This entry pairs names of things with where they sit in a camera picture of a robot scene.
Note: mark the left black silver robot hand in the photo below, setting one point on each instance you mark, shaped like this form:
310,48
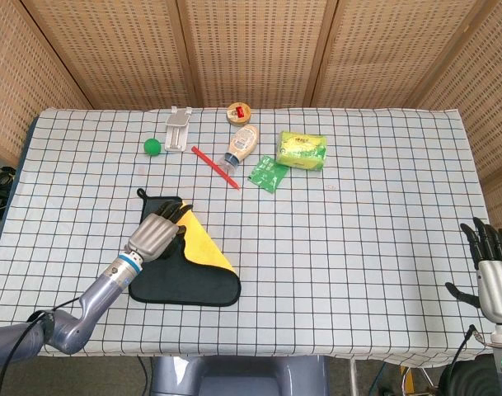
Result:
156,237

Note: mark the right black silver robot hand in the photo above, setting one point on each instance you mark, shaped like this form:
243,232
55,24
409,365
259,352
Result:
495,288

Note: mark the dark grey yellow cloth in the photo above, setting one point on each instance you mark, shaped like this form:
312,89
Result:
201,284

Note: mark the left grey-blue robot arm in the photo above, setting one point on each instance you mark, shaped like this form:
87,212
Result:
90,301

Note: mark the green ball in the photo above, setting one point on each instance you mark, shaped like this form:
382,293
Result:
152,147

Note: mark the red pen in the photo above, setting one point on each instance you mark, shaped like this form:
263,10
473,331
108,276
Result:
215,168

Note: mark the white plastic clip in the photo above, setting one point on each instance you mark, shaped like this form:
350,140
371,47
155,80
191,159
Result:
177,130

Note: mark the beige sauce squeeze bottle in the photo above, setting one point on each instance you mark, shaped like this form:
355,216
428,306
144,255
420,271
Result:
242,144

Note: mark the green sachet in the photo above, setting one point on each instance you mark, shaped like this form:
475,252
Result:
268,173

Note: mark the grey-blue robot torso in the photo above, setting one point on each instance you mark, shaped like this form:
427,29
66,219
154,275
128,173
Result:
238,377

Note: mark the white checked tablecloth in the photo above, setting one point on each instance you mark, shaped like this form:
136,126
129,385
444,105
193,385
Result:
337,247

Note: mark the white table leg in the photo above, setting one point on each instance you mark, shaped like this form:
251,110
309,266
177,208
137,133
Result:
353,377

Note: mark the yellow-green tissue pack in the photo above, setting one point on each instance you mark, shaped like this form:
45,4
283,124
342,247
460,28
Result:
302,149

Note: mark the woven wooden folding screen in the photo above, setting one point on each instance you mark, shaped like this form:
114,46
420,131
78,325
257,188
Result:
250,49

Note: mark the metal stool frame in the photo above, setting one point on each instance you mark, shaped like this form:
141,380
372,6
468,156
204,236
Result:
415,381

